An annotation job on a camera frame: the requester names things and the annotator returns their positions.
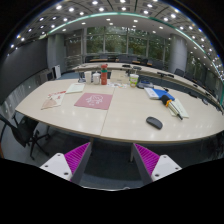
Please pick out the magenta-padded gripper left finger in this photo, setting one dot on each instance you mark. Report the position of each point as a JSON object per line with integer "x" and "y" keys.
{"x": 57, "y": 164}

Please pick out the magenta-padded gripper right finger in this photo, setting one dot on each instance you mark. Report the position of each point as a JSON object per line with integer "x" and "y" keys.
{"x": 165, "y": 166}

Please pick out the black computer mouse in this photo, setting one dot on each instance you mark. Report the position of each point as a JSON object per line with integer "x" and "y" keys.
{"x": 154, "y": 122}

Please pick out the pink printed mouse pad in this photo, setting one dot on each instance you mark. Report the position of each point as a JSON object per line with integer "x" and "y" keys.
{"x": 93, "y": 101}

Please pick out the black office chair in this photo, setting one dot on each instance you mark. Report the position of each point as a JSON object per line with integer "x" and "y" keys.
{"x": 23, "y": 130}

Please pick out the white booklet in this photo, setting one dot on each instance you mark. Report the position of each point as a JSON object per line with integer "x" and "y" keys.
{"x": 182, "y": 108}

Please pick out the blue and white book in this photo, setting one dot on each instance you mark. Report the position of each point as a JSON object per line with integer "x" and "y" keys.
{"x": 158, "y": 93}

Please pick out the white paper sheet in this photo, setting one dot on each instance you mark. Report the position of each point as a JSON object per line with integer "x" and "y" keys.
{"x": 75, "y": 88}

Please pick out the black gooseneck desk microphone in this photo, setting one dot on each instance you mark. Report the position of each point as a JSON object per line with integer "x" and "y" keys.
{"x": 81, "y": 80}
{"x": 145, "y": 84}

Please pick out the green printed paper cup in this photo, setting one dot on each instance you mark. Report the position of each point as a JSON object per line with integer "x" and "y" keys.
{"x": 134, "y": 80}

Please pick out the white floor appliance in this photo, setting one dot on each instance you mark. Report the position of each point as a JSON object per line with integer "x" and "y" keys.
{"x": 57, "y": 71}

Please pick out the white paper cup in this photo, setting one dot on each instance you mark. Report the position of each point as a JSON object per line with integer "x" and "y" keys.
{"x": 88, "y": 76}

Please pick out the colourful sticker sheet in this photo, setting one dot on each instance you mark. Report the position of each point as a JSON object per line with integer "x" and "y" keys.
{"x": 116, "y": 85}

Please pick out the white lidded mug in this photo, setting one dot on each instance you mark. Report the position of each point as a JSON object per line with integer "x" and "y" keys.
{"x": 96, "y": 78}

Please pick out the dark conference chairs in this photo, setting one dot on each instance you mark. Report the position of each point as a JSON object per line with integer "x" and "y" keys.
{"x": 179, "y": 72}

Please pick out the long curved conference table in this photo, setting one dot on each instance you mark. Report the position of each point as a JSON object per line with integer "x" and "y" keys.
{"x": 150, "y": 71}

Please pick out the beige cardboard box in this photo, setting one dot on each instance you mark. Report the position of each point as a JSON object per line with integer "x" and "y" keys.
{"x": 119, "y": 77}

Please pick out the red bottle with green band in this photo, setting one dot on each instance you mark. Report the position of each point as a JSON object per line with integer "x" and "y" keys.
{"x": 104, "y": 75}

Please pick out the ceiling lights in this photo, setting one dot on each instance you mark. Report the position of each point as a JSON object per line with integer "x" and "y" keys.
{"x": 108, "y": 19}

